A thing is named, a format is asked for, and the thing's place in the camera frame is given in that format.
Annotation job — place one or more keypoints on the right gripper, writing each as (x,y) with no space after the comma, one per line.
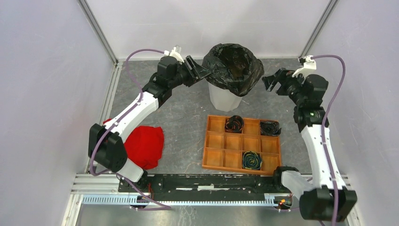
(284,76)

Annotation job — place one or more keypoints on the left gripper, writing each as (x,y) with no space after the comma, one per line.
(200,71)

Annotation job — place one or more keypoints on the black trash bag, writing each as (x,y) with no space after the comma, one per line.
(233,67)

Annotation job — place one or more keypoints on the white trash bin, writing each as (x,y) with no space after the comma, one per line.
(223,99)

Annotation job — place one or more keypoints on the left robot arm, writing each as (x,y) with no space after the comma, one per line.
(106,142)

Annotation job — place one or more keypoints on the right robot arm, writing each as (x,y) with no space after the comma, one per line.
(326,197)

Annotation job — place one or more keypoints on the rolled sock dark green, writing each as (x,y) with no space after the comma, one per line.
(270,128)

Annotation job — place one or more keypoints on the rolled sock orange stripes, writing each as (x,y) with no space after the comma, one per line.
(234,124)

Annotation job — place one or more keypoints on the wooden compartment tray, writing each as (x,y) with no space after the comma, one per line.
(225,150)

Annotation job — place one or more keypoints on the rolled sock yellow blue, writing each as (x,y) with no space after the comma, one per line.
(251,161)

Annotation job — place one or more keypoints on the red cloth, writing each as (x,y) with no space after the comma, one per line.
(144,146)

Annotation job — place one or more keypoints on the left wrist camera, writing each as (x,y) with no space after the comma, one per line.
(176,53)

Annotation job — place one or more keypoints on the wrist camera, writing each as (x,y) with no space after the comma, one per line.
(176,53)
(308,67)

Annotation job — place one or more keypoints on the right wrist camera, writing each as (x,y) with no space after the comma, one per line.
(308,67)

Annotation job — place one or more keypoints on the white slotted cable duct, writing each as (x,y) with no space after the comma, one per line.
(103,199)

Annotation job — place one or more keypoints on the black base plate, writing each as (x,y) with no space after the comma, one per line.
(207,187)

